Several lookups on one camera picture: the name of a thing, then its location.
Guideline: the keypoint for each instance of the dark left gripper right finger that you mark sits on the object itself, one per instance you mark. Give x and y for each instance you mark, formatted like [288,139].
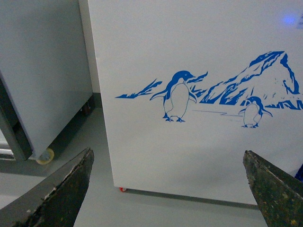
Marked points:
[279,196]

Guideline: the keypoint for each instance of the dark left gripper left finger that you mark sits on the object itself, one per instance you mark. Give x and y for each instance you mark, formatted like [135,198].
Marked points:
[55,201]

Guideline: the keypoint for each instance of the yellow caster wheel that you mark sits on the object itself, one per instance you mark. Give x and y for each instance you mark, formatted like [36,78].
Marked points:
[46,157]

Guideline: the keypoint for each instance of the grey metal cabinet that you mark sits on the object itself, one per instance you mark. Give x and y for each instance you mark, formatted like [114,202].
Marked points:
[44,65]

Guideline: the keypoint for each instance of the white chest freezer blue trim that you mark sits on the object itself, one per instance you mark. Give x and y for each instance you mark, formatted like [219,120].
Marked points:
[188,86]

